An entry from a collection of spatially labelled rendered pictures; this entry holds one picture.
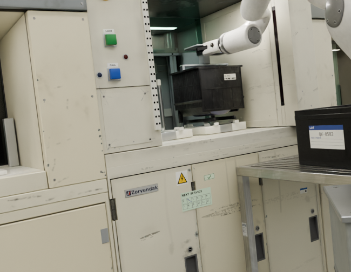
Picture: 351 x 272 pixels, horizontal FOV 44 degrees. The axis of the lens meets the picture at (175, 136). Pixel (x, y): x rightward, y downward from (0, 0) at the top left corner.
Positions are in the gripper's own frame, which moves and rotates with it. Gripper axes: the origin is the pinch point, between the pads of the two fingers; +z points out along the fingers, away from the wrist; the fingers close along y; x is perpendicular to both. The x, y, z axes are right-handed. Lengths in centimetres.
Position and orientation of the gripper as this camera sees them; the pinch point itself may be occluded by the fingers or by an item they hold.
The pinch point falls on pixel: (203, 51)
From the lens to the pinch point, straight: 184.1
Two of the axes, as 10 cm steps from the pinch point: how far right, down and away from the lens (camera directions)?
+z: -5.2, 0.1, 8.6
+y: 8.5, -1.1, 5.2
